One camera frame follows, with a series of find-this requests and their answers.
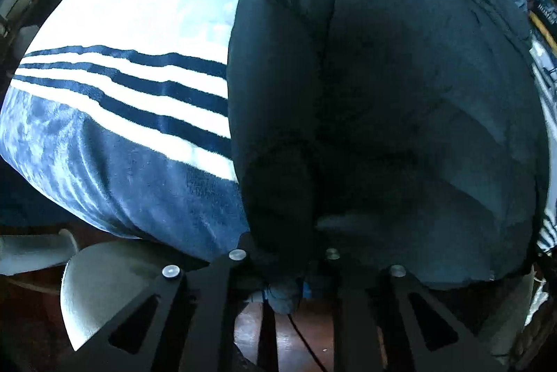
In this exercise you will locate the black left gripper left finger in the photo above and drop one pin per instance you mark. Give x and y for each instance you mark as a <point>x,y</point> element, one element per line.
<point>185,320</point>

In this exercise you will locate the black puffer jacket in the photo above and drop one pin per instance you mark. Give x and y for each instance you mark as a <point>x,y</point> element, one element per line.
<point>404,131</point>

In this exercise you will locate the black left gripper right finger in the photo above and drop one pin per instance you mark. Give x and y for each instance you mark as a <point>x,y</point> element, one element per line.
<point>387,320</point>

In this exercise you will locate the white navy striped blanket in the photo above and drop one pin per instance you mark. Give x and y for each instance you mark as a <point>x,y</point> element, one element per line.
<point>118,113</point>

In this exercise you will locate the grey round stool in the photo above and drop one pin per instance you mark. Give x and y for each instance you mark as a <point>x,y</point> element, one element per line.
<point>101,279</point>

